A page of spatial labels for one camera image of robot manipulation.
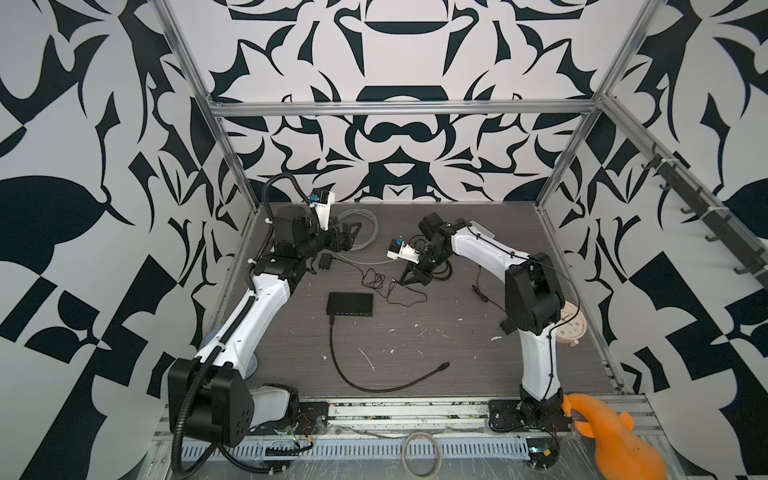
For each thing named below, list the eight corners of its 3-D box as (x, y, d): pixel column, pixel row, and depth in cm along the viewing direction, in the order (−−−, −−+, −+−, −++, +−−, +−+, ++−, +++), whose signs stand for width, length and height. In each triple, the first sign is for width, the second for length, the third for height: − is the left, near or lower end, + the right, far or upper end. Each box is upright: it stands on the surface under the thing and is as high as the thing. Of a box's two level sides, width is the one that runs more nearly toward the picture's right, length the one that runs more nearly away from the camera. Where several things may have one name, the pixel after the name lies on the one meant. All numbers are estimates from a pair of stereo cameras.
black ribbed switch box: (327, 316, 93) (325, 312, 90) (329, 297, 97) (328, 292, 95) (372, 316, 93) (372, 312, 91) (372, 297, 97) (372, 292, 95)
